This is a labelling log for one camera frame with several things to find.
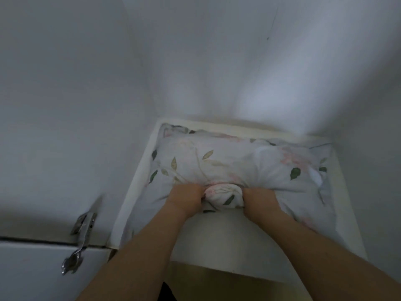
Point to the person's right hand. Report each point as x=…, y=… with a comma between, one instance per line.
x=260, y=202

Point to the person's left hand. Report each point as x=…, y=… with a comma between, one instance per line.
x=184, y=197

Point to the floral white bedding bundle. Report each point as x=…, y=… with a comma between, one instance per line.
x=238, y=172

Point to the person's left forearm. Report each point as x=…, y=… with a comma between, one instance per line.
x=137, y=257

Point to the person's right forearm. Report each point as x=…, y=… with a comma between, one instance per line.
x=322, y=260

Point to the white cabinet shelf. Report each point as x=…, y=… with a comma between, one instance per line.
x=341, y=200

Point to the metal door hinge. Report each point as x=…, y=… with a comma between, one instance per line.
x=80, y=238

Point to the white cabinet door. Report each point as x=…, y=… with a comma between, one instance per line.
x=34, y=269

